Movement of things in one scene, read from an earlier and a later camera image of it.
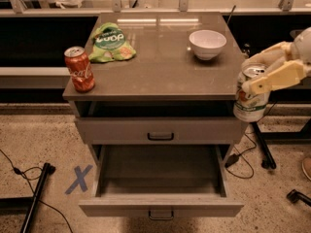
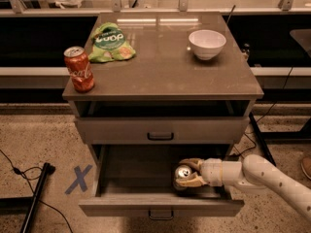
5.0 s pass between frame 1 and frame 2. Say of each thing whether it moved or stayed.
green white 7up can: moved
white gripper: moved
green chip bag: stayed
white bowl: stayed
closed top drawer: stayed
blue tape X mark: stayed
